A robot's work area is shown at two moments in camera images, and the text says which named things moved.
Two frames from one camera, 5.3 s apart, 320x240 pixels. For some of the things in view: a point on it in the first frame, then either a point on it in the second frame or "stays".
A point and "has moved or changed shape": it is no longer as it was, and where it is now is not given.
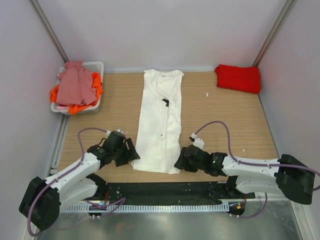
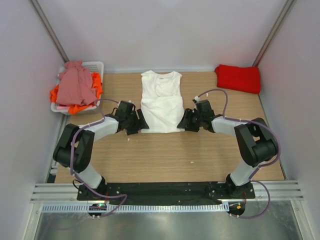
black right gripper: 182,163 -> 188,114
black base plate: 171,193 stays
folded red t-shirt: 244,78 stays
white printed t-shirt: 158,142 has moved or changed shape
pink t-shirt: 75,85 stays
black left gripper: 130,154 -> 140,123
